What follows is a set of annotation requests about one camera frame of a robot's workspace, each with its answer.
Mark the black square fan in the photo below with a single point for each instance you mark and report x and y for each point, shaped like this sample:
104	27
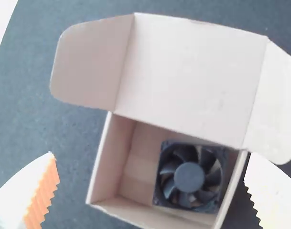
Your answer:
189	177

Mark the cardboard box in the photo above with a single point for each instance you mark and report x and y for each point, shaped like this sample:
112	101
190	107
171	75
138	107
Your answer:
183	71

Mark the black mat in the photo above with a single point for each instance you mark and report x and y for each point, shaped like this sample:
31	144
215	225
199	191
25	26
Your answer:
28	107

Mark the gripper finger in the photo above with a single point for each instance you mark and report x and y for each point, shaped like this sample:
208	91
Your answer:
276	200
18	198

